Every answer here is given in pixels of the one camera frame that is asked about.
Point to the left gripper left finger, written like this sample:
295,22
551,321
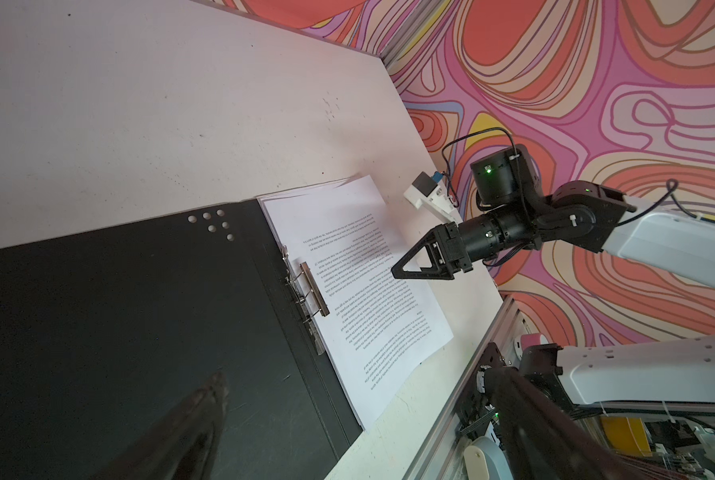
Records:
182,445

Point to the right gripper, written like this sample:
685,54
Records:
515,215

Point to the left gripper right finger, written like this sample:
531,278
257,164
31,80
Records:
542,442

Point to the printed paper sheet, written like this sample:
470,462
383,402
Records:
340,244

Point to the red folder with black interior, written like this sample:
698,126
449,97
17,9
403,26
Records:
103,334

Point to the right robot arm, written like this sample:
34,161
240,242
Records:
624,254

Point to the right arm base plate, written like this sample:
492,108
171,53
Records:
473,408

